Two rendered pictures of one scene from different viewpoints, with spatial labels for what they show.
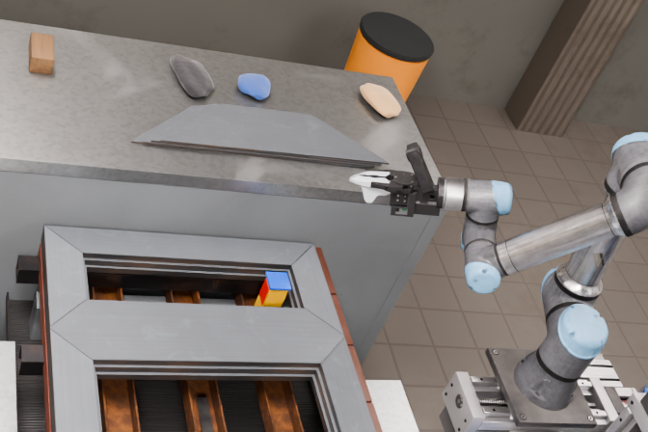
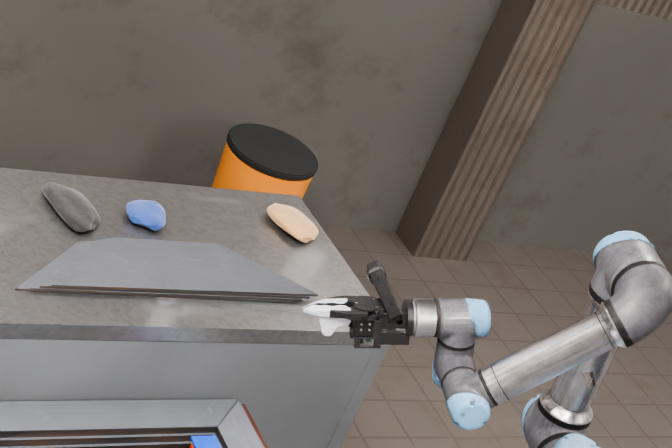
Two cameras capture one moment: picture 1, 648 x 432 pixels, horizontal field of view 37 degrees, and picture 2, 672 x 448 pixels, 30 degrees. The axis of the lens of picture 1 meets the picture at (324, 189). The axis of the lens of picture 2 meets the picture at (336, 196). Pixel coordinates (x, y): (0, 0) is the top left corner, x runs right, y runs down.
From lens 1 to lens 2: 35 cm
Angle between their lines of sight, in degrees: 12
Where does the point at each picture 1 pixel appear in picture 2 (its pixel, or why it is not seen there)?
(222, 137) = (122, 277)
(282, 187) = (201, 332)
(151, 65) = (20, 196)
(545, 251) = (538, 372)
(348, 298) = not seen: outside the picture
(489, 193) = (465, 312)
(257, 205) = (172, 357)
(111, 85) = not seen: outside the picture
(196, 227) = (97, 390)
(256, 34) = (95, 158)
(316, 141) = (231, 274)
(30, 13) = not seen: outside the picture
